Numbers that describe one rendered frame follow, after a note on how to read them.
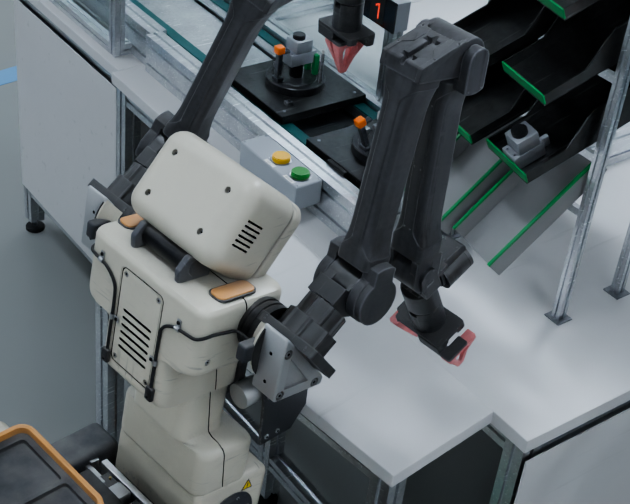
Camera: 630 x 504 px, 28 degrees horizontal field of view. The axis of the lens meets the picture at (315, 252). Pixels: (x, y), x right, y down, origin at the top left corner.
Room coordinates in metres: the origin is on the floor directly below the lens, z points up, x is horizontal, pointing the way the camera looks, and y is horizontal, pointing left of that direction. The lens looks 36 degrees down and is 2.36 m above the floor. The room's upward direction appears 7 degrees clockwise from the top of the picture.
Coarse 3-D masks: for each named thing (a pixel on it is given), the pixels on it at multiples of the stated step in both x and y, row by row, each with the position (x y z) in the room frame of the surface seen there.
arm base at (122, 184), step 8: (136, 168) 1.74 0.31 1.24; (144, 168) 1.73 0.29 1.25; (120, 176) 1.72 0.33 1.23; (128, 176) 1.73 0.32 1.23; (136, 176) 1.72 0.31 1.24; (88, 184) 1.73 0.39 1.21; (96, 184) 1.72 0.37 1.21; (112, 184) 1.71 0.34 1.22; (120, 184) 1.71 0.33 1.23; (128, 184) 1.71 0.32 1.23; (136, 184) 1.71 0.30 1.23; (104, 192) 1.70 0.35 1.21; (112, 192) 1.70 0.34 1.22; (120, 192) 1.70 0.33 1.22; (128, 192) 1.70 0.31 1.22; (112, 200) 1.68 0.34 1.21; (120, 200) 1.68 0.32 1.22; (128, 200) 1.69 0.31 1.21; (120, 208) 1.67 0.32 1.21; (128, 208) 1.66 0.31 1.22
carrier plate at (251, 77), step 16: (256, 64) 2.68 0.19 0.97; (272, 64) 2.69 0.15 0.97; (240, 80) 2.59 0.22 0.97; (256, 80) 2.60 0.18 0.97; (336, 80) 2.65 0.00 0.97; (256, 96) 2.53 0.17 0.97; (272, 96) 2.53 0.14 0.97; (288, 96) 2.54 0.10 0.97; (320, 96) 2.56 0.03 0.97; (336, 96) 2.57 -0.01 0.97; (352, 96) 2.58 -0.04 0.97; (272, 112) 2.47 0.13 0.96; (288, 112) 2.47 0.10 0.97; (304, 112) 2.48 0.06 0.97; (320, 112) 2.51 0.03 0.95
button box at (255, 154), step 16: (256, 144) 2.33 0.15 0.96; (272, 144) 2.34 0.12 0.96; (240, 160) 2.33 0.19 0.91; (256, 160) 2.29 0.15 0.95; (272, 160) 2.27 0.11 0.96; (272, 176) 2.24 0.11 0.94; (288, 176) 2.22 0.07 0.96; (288, 192) 2.20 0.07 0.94; (304, 192) 2.19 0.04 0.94; (320, 192) 2.22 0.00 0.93
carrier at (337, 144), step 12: (372, 120) 2.48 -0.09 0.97; (336, 132) 2.41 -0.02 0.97; (348, 132) 2.41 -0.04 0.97; (372, 132) 2.39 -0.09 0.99; (312, 144) 2.35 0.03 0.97; (324, 144) 2.35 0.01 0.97; (336, 144) 2.35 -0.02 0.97; (348, 144) 2.36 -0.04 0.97; (360, 144) 2.32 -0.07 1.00; (324, 156) 2.31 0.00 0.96; (336, 156) 2.30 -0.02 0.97; (348, 156) 2.31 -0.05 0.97; (360, 156) 2.30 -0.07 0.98; (348, 168) 2.26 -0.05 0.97; (360, 168) 2.27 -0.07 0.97; (360, 180) 2.22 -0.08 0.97
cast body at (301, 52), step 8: (296, 32) 2.62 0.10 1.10; (288, 40) 2.61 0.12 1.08; (296, 40) 2.60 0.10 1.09; (304, 40) 2.60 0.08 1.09; (312, 40) 2.61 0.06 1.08; (288, 48) 2.61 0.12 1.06; (296, 48) 2.59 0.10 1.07; (304, 48) 2.60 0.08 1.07; (288, 56) 2.59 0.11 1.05; (296, 56) 2.58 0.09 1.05; (304, 56) 2.60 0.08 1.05; (312, 56) 2.61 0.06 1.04; (288, 64) 2.59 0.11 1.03; (296, 64) 2.59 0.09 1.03
